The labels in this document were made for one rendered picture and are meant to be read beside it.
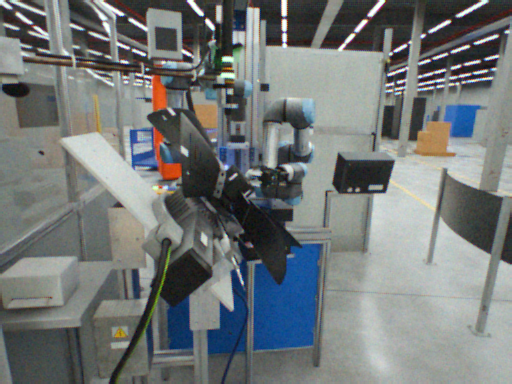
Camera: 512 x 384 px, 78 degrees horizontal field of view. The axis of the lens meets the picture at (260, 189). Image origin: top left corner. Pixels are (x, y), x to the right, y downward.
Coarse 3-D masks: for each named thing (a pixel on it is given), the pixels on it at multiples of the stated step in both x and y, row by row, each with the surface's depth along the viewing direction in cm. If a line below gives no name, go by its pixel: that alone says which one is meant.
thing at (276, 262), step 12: (252, 204) 96; (252, 216) 97; (264, 216) 89; (252, 228) 98; (264, 228) 91; (276, 228) 82; (252, 240) 99; (264, 240) 93; (276, 240) 85; (264, 252) 94; (276, 252) 88; (264, 264) 96; (276, 264) 90; (276, 276) 92
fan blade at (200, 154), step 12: (180, 120) 78; (180, 132) 76; (192, 132) 82; (180, 144) 75; (192, 144) 80; (204, 144) 87; (192, 156) 79; (204, 156) 86; (192, 168) 79; (204, 168) 86; (216, 168) 94; (192, 180) 79; (204, 180) 87; (216, 180) 95; (192, 192) 79; (204, 192) 88
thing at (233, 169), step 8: (232, 168) 103; (240, 176) 101; (224, 184) 102; (232, 184) 101; (240, 184) 101; (248, 184) 102; (224, 192) 102; (232, 192) 102; (216, 200) 100; (224, 200) 104; (232, 200) 103; (224, 208) 102
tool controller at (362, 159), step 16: (336, 160) 162; (352, 160) 152; (368, 160) 153; (384, 160) 154; (336, 176) 163; (352, 176) 155; (368, 176) 157; (384, 176) 158; (352, 192) 161; (368, 192) 162; (384, 192) 163
